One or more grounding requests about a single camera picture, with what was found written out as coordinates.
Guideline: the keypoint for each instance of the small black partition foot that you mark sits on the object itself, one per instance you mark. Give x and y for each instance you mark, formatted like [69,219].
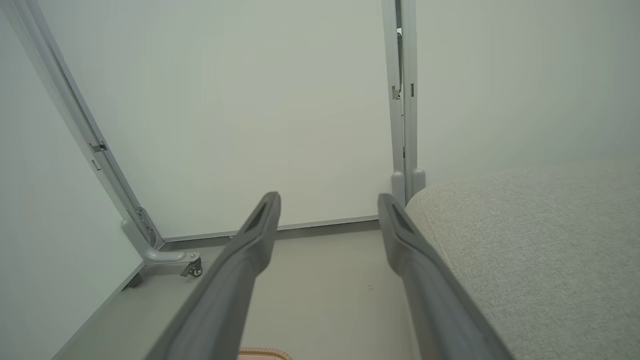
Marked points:
[134,281]

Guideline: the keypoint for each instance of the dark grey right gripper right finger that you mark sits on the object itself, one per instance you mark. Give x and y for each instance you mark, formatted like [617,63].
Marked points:
[440,320]

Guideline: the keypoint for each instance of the grey fabric sofa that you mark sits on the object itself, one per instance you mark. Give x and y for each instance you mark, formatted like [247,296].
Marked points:
[550,260]

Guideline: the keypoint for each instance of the black caster wheel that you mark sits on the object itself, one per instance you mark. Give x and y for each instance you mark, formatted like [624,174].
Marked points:
[195,270]

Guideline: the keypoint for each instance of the grey partition bottom rail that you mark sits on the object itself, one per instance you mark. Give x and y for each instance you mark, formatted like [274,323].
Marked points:
[325,226]

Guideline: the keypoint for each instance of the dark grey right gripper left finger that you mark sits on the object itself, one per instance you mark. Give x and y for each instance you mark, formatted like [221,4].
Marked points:
[225,300]

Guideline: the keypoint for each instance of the cream perforated laundry basket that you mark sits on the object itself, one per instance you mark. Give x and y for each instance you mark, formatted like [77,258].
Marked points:
[265,356]

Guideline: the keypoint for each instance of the grey angled partition leg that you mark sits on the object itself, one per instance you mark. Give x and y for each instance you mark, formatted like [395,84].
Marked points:
[160,256]

